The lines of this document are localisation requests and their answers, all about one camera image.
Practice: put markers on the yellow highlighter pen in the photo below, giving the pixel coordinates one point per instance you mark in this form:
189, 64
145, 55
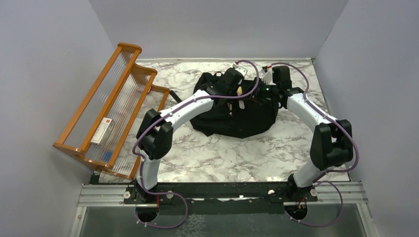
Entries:
239, 91

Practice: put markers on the white red small box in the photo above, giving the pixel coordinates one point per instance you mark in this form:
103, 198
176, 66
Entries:
103, 132

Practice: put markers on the blue eraser in rack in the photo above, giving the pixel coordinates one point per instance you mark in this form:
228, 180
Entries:
107, 155

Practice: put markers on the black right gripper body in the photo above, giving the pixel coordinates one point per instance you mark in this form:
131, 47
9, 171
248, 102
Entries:
268, 91

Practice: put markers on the black metal base rail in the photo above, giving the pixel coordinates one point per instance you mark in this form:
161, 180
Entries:
217, 198

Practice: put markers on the white pencil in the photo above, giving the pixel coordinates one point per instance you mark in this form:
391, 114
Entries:
241, 104

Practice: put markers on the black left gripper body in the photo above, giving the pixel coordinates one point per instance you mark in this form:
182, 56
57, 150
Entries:
231, 92

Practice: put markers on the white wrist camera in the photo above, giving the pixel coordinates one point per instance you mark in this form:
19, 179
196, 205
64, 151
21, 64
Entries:
242, 70
267, 77

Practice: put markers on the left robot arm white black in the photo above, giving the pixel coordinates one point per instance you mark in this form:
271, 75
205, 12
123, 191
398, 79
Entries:
154, 137

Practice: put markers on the black student backpack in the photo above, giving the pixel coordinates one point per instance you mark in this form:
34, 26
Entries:
257, 117

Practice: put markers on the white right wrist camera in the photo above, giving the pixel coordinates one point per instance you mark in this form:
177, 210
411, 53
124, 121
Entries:
267, 77

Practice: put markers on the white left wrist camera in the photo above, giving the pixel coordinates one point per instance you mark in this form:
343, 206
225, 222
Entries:
242, 70

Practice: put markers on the orange wooden rack shelf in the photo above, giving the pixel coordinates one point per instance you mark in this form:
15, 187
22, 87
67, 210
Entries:
123, 91

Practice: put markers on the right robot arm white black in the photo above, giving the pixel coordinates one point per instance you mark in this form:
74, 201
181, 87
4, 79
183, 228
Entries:
331, 144

